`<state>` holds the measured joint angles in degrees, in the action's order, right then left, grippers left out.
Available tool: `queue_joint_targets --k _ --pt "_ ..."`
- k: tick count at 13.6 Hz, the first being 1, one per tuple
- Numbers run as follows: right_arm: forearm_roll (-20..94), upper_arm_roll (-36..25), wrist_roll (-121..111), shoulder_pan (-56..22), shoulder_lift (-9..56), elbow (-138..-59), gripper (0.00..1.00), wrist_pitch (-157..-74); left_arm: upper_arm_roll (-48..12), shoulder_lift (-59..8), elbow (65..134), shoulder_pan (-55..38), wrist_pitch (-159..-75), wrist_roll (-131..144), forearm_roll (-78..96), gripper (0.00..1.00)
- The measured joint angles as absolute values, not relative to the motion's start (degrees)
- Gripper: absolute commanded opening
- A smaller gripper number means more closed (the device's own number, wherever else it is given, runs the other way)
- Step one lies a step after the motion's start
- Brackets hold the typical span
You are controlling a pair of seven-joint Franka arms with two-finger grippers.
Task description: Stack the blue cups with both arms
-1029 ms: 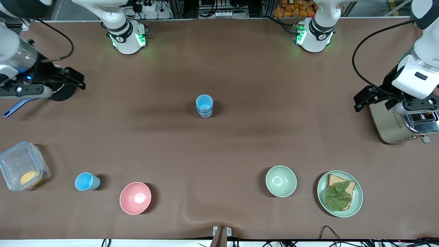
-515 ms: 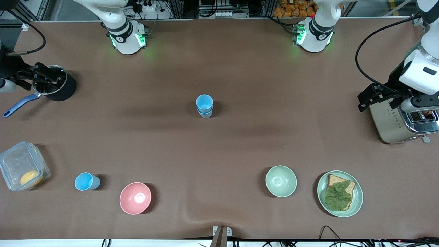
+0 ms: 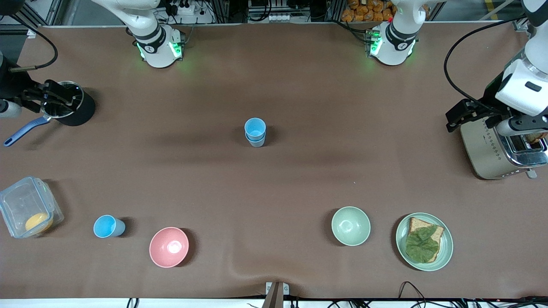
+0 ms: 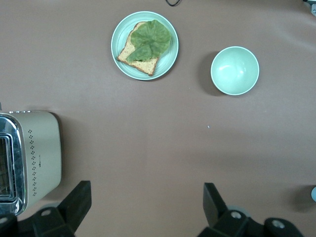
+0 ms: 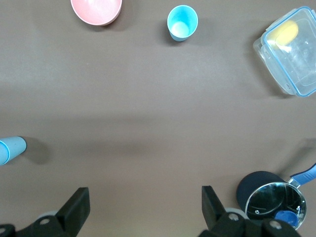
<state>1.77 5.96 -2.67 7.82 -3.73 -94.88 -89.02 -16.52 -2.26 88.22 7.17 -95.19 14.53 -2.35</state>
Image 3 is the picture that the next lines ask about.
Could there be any blue plastic cup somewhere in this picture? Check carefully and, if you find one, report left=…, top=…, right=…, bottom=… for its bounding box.
left=93, top=215, right=126, bottom=238
left=244, top=117, right=267, bottom=142

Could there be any silver toaster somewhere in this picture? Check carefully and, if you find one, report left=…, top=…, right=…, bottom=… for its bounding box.
left=460, top=116, right=548, bottom=181

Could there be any clear plastic food container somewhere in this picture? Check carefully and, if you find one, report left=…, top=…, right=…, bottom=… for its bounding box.
left=0, top=176, right=65, bottom=239

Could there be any brown bread slice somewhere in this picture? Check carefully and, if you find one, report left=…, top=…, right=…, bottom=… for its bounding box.
left=407, top=217, right=445, bottom=263

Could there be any orange round food piece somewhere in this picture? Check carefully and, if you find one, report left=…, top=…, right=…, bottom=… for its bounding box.
left=25, top=212, right=54, bottom=234

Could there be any pale green plate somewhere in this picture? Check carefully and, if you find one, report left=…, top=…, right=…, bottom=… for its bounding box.
left=395, top=212, right=454, bottom=272

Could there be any green lettuce leaf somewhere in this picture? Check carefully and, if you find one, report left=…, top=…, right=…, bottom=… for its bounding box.
left=405, top=225, right=441, bottom=264

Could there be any orange snack bags pile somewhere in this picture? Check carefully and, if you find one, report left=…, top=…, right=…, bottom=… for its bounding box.
left=341, top=0, right=395, bottom=23

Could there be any pale green bowl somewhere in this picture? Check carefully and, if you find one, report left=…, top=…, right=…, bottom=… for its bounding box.
left=331, top=206, right=371, bottom=247

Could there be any power strip with black plugs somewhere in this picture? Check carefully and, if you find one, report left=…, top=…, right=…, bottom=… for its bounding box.
left=164, top=0, right=214, bottom=24

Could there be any pink bowl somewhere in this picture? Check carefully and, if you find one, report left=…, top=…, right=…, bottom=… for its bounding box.
left=149, top=227, right=190, bottom=269

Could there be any black pot with blue handle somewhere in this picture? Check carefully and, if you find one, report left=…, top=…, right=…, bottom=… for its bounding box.
left=3, top=81, right=96, bottom=148

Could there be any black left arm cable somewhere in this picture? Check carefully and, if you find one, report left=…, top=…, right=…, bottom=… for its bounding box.
left=444, top=16, right=528, bottom=113

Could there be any black looped floor cable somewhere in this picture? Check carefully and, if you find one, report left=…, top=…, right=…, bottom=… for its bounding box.
left=398, top=281, right=429, bottom=302

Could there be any aluminium camera mount post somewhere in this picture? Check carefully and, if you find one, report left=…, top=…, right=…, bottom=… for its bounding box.
left=265, top=281, right=290, bottom=308

